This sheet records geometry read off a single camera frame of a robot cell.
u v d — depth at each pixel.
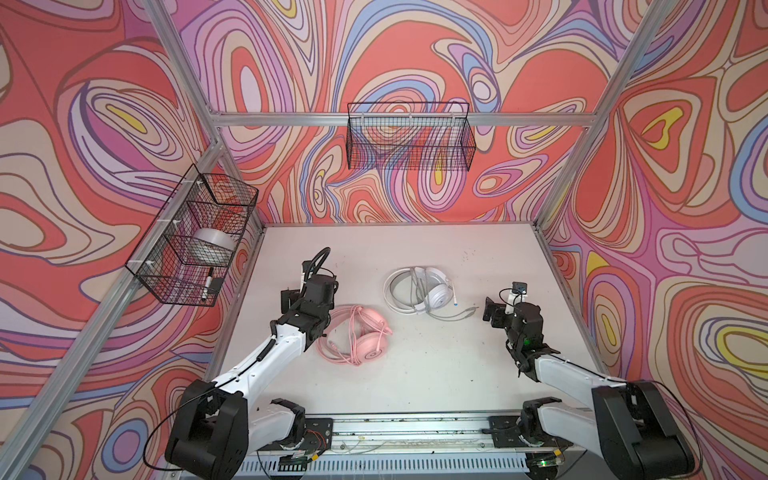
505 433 0.73
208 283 0.72
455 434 0.75
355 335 0.82
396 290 0.99
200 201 0.74
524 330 0.68
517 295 0.75
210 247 0.71
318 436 0.72
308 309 0.65
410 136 0.97
